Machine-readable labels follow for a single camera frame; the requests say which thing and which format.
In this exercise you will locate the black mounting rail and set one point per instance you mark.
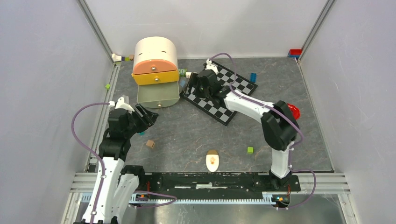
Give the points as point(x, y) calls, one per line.
point(226, 185)

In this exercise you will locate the black grey chessboard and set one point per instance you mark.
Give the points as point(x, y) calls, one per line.
point(217, 110)

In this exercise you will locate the red blue bricks corner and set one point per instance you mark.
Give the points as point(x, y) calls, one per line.
point(294, 53)

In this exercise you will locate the green toy block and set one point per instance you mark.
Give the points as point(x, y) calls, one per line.
point(182, 72)

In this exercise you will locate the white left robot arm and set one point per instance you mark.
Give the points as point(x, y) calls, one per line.
point(115, 181)

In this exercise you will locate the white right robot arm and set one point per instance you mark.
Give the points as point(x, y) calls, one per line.
point(280, 128)

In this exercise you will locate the grey green bottom drawer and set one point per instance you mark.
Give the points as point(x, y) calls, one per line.
point(158, 95)

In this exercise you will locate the red letter D toy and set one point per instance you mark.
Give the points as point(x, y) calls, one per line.
point(295, 111)

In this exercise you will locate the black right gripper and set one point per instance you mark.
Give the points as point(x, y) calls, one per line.
point(194, 80)

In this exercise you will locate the small green cube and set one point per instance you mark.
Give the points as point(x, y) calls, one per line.
point(250, 150)

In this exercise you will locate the yellow drawer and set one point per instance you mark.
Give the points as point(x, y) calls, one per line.
point(156, 78)

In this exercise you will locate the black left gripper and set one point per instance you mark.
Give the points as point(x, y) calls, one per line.
point(148, 119)

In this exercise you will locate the blue lego brick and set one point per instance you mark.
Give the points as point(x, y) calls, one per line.
point(253, 77)

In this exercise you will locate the small wooden cube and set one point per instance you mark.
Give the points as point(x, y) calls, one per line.
point(150, 144)

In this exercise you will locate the white round drawer organizer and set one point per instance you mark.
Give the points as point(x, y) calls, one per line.
point(155, 47)

